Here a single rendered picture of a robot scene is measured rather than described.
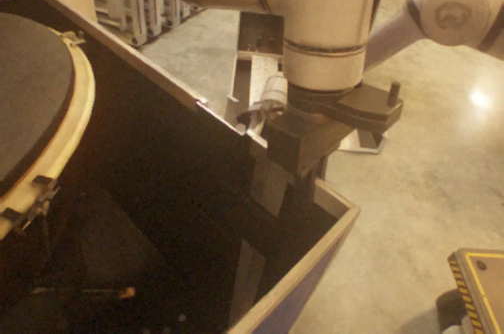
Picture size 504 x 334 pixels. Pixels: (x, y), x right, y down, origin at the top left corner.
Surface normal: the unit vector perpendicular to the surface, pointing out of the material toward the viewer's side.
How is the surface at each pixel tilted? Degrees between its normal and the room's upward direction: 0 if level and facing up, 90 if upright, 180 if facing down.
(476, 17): 87
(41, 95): 0
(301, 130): 10
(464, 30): 94
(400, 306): 0
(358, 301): 0
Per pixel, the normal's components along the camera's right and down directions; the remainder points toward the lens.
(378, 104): -0.01, -0.82
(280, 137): -0.69, 0.42
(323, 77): -0.18, 0.55
